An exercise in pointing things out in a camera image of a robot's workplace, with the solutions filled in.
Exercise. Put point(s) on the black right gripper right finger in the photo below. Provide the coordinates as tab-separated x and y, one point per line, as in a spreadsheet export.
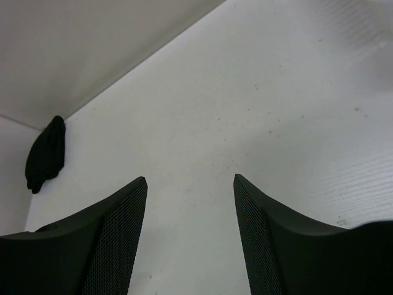
287	252

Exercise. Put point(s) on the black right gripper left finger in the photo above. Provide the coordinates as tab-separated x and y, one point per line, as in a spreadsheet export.
89	252

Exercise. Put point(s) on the folded black tank top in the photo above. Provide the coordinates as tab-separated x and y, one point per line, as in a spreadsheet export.
46	157

